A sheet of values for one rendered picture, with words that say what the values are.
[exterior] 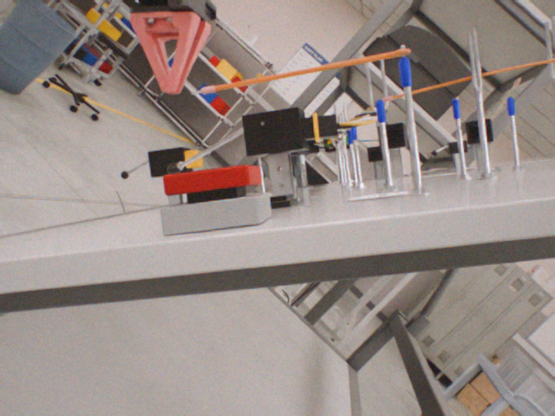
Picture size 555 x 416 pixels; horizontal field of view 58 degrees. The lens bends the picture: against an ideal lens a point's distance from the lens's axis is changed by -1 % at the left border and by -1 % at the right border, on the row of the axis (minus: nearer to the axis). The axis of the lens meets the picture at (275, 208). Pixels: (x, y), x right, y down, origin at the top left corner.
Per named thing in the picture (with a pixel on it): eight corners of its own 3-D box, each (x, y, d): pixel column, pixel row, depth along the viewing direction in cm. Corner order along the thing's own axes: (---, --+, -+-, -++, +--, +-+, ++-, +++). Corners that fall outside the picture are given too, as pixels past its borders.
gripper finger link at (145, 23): (215, 98, 56) (217, 11, 55) (192, 87, 49) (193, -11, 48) (158, 99, 57) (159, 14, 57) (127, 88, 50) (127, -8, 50)
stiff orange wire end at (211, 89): (195, 97, 42) (194, 91, 42) (411, 57, 36) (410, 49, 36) (188, 95, 41) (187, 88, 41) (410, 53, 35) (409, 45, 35)
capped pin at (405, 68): (405, 196, 37) (388, 48, 37) (424, 193, 37) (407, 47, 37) (414, 197, 36) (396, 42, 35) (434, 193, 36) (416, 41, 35)
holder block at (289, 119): (257, 157, 53) (251, 119, 53) (310, 150, 52) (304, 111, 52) (246, 156, 49) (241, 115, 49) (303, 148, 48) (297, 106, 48)
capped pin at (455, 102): (470, 178, 53) (460, 96, 53) (455, 180, 54) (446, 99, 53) (473, 178, 54) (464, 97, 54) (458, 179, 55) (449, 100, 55)
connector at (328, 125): (292, 142, 52) (290, 122, 52) (340, 137, 51) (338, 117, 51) (290, 140, 49) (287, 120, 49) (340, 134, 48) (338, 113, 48)
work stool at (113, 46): (38, 73, 468) (85, 15, 459) (90, 108, 505) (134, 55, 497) (42, 93, 426) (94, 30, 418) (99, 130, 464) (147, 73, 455)
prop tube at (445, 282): (412, 323, 124) (482, 217, 121) (410, 321, 127) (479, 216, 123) (423, 330, 124) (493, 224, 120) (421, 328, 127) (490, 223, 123)
